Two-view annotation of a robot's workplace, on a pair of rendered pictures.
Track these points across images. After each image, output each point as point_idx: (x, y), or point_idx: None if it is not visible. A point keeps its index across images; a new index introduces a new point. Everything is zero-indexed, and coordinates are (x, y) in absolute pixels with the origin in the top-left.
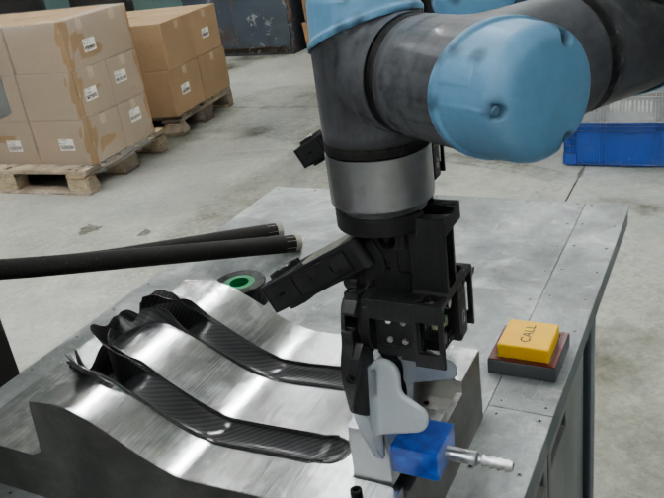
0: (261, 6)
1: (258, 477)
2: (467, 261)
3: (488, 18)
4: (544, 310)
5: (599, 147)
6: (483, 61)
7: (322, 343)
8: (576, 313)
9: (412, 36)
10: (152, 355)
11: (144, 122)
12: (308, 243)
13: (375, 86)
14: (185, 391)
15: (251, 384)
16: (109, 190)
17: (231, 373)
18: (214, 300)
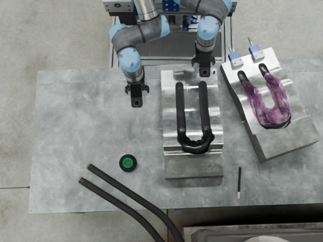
0: None
1: (214, 93)
2: (87, 106)
3: (223, 1)
4: (112, 78)
5: None
6: (230, 2)
7: (167, 106)
8: (112, 70)
9: (222, 13)
10: (197, 129)
11: None
12: (83, 165)
13: (222, 23)
14: (200, 119)
15: (188, 112)
16: None
17: (188, 116)
18: (170, 130)
